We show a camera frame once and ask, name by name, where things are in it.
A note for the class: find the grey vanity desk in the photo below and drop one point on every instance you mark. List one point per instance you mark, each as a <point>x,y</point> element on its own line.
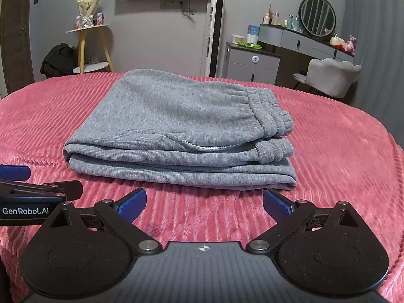
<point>296,41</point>

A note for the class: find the pink plush toy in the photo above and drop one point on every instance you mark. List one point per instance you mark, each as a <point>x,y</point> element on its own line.
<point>351,44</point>

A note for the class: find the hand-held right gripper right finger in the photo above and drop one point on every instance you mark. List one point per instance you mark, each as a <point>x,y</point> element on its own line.
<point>276,206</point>

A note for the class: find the white tower air conditioner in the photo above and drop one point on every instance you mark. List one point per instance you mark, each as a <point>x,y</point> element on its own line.
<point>213,34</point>

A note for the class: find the wall socket strip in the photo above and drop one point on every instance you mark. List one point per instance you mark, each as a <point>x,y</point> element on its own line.
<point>172,4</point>

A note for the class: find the clear cosmetic bottle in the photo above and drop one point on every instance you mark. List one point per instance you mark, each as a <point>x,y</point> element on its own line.
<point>276,19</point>

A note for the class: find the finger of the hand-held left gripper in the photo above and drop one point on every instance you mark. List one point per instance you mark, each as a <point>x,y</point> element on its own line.
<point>14,172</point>
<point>38,187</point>

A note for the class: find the white tissue box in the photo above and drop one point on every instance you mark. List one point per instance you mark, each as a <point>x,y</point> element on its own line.
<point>238,39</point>

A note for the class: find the pink ribbed blanket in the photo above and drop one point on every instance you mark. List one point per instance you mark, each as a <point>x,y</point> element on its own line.
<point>331,151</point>

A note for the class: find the grey curtain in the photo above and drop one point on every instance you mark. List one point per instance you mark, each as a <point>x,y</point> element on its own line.
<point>375,53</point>

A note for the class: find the round black-framed mirror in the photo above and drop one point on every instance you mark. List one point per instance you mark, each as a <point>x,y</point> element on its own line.
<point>317,15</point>

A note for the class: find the pink can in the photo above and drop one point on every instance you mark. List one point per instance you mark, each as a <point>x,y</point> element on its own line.
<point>100,19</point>
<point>78,22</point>

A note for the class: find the green cloth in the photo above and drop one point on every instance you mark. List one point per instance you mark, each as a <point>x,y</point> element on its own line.
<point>251,45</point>

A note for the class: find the yellow-legged side table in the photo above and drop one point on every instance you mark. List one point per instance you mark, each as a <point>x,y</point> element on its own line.
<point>82,50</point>

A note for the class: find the grey bedside cabinet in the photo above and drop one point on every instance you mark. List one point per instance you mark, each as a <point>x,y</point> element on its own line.
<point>249,64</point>

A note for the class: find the white round jar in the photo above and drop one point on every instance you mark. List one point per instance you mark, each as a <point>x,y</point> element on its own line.
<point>337,40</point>

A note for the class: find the teal cosmetic bottle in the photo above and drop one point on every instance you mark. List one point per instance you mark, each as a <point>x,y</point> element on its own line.
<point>297,23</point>
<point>289,22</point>

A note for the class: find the brown wooden door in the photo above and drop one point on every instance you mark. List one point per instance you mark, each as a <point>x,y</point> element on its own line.
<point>14,31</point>

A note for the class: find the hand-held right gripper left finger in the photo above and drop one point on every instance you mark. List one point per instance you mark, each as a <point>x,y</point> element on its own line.
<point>132,206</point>

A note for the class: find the blue box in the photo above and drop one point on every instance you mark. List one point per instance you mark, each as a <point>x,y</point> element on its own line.
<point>253,34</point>

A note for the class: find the dark clothing heap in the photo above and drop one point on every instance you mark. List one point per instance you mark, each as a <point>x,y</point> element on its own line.
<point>58,60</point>

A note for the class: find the grey pants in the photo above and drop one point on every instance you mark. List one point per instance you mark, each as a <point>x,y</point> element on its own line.
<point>173,116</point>

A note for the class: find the cream wrapped flower bouquet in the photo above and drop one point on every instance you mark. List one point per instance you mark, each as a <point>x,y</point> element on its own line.
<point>88,4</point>

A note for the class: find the tall brown-capped bottle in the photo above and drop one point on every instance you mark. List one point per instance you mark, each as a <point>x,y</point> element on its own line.
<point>267,17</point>

